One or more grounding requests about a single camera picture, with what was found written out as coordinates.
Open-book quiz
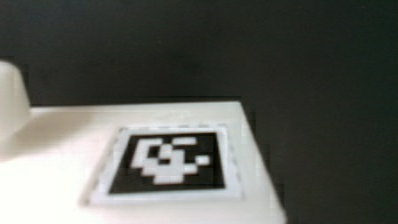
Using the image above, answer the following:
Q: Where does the white drawer tray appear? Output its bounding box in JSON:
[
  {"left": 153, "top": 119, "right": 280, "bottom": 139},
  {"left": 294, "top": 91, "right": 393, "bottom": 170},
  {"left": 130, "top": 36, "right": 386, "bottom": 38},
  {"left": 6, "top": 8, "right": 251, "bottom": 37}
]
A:
[{"left": 0, "top": 61, "right": 288, "bottom": 224}]

